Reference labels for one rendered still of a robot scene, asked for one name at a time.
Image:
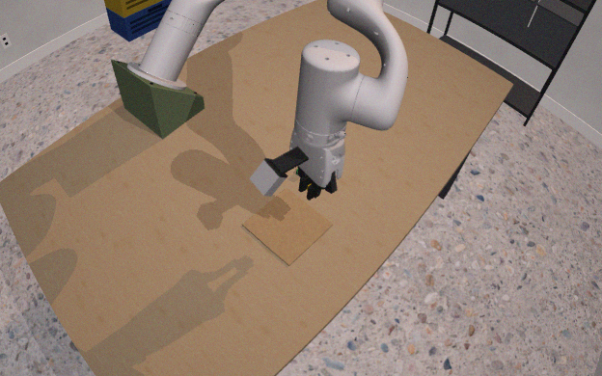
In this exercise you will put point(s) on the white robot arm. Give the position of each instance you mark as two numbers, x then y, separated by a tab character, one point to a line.
331	90

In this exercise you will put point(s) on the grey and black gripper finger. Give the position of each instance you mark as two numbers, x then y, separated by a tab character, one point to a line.
314	190
304	180

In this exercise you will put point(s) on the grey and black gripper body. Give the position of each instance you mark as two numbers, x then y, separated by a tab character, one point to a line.
320	165

